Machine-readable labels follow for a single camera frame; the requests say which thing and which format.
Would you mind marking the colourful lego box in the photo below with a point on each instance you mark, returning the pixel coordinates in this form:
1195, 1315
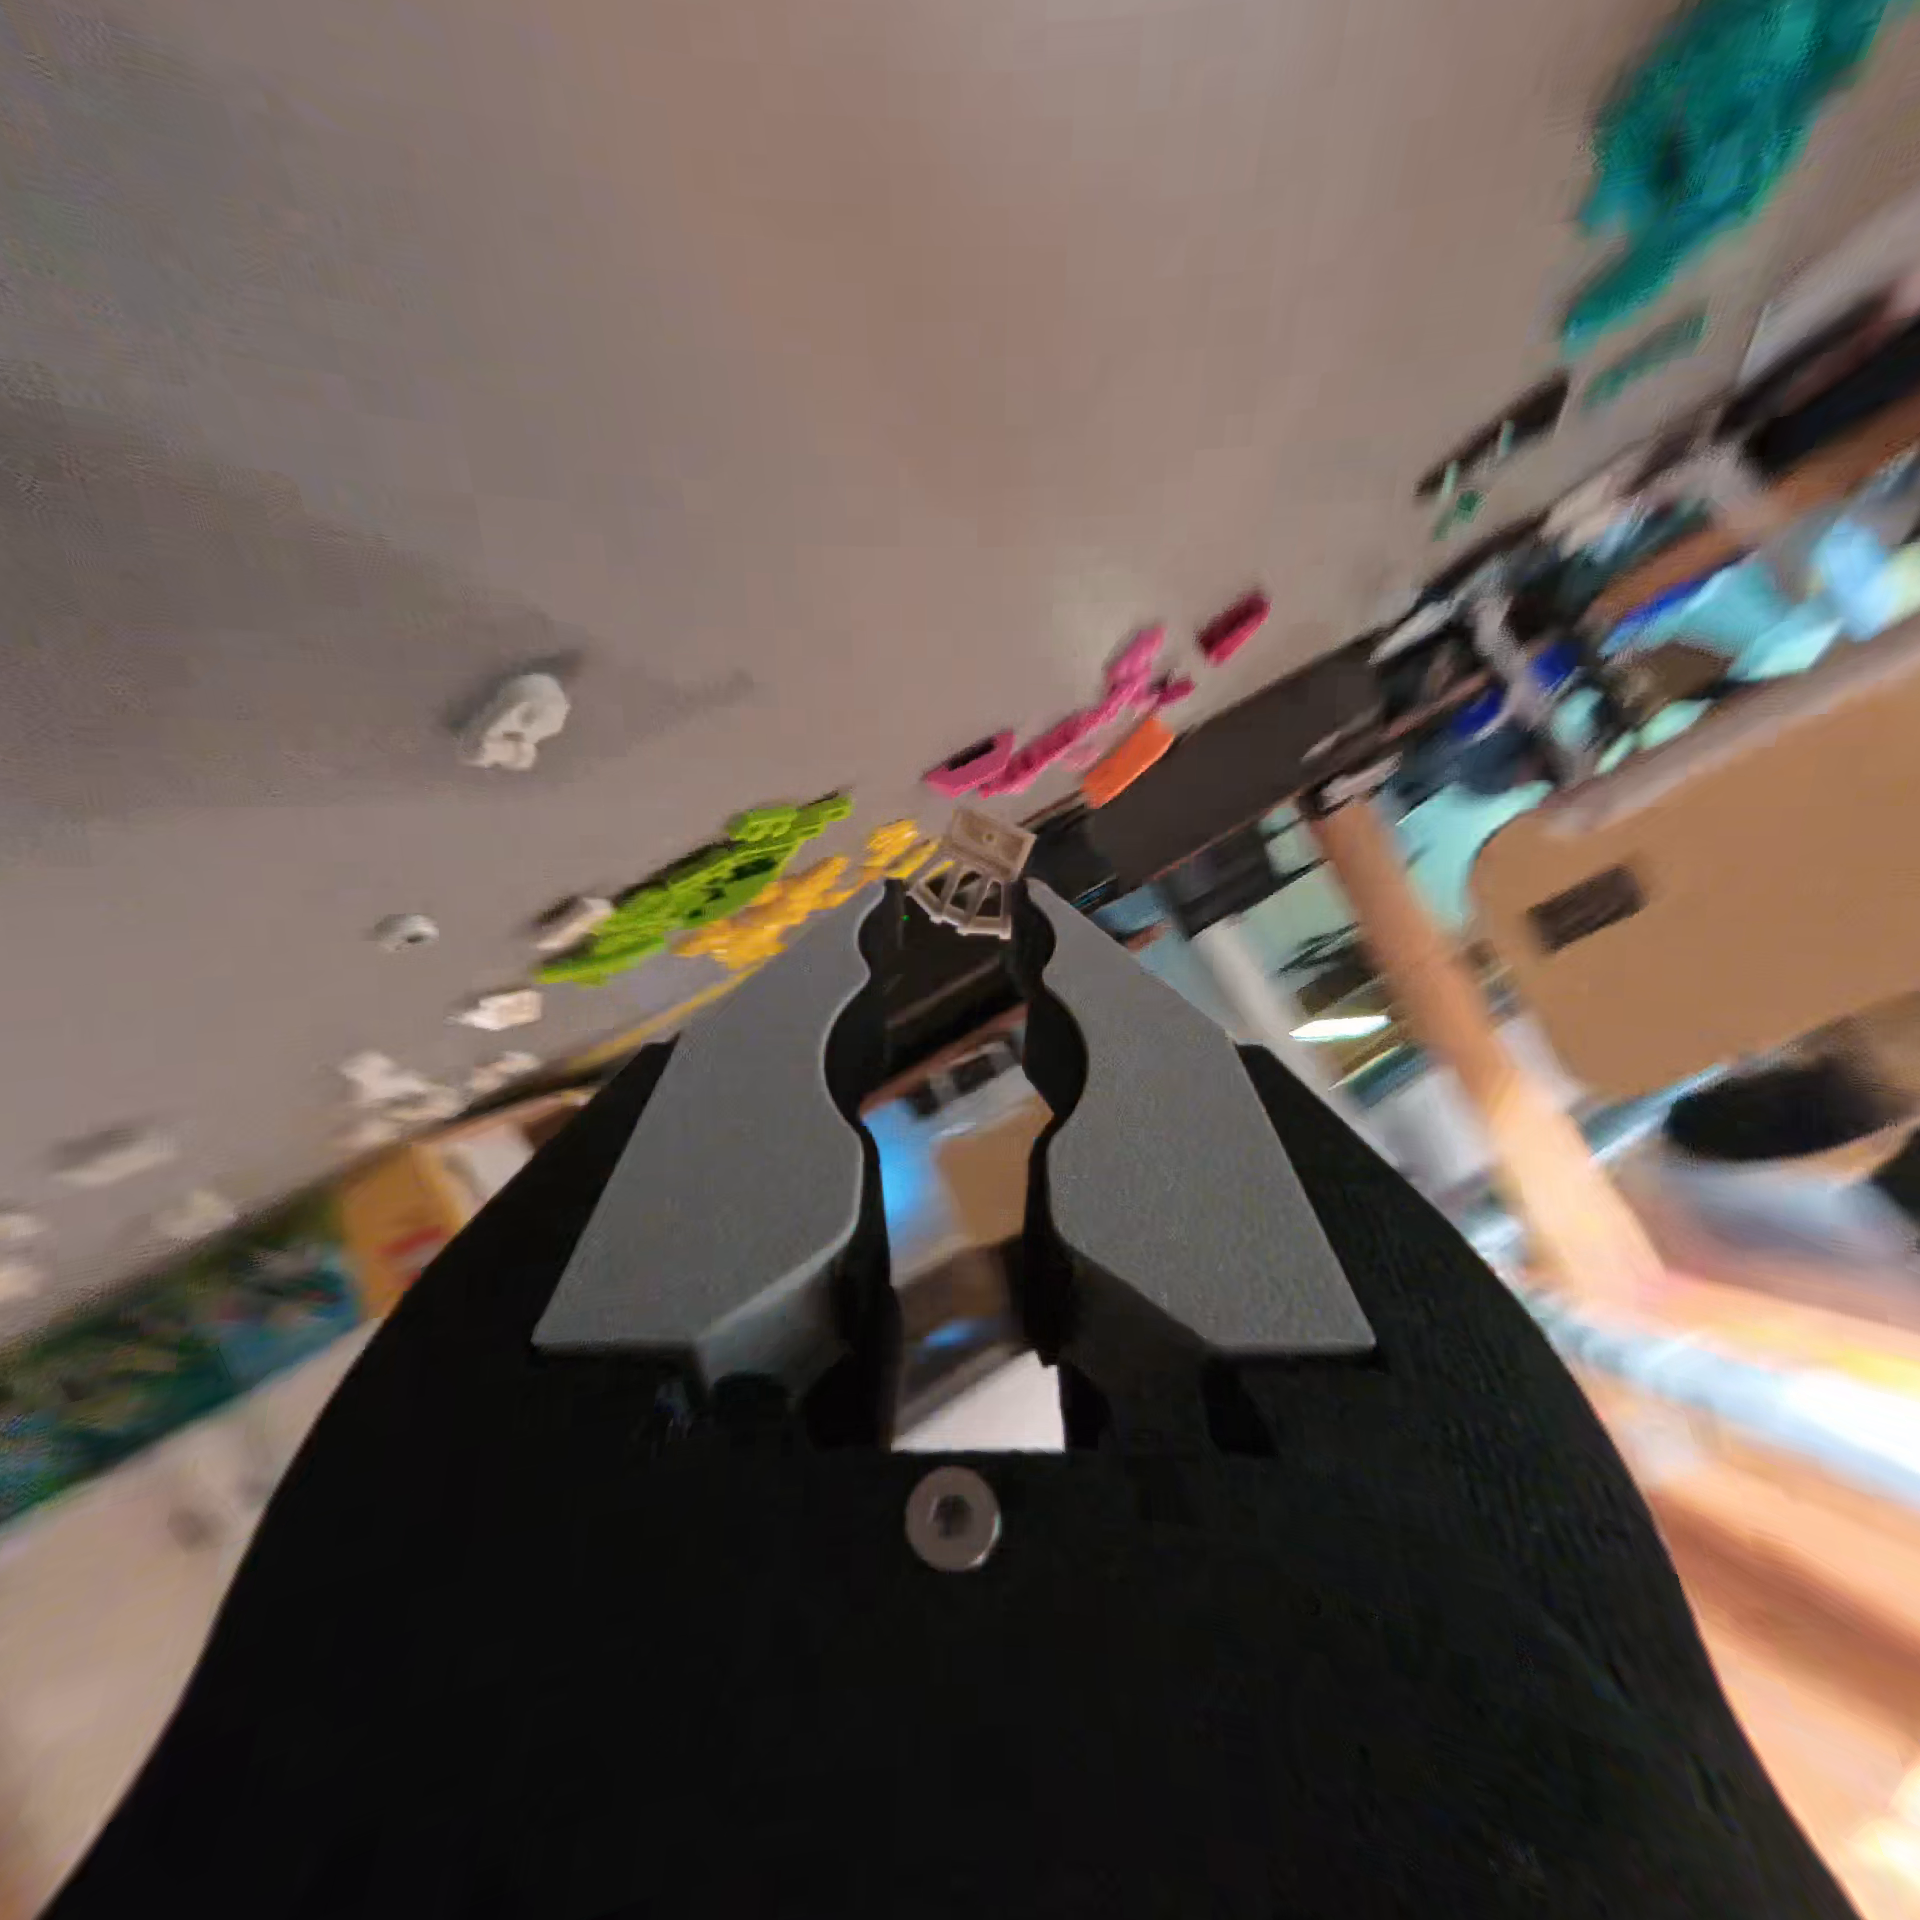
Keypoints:
149, 1348

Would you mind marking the orange lego brick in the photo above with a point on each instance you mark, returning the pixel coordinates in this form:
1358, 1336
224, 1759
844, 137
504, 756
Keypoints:
1126, 761

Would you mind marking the pile of yellow lego pieces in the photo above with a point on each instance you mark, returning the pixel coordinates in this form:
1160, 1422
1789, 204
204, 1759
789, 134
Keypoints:
781, 907

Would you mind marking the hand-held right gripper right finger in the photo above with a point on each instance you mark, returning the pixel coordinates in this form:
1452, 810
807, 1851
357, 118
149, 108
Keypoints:
1185, 1201

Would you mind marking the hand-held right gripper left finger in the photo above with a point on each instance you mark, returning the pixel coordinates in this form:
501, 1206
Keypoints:
705, 1201

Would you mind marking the pile of lime green lego pieces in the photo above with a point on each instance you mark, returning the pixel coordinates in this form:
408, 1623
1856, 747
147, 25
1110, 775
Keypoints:
675, 902

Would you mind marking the small grey lego piece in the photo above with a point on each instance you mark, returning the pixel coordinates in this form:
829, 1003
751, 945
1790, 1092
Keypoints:
990, 849

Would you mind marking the scattered white lego pieces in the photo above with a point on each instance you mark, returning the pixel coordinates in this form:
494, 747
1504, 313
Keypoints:
518, 721

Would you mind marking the pile of pink lego pieces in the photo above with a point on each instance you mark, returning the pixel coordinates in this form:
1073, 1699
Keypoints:
1049, 751

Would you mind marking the pile of teal lego pieces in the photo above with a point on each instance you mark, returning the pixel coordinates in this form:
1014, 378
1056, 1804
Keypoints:
1694, 135

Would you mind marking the wooden chair with metal legs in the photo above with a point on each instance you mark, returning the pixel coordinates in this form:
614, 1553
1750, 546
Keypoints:
1724, 902

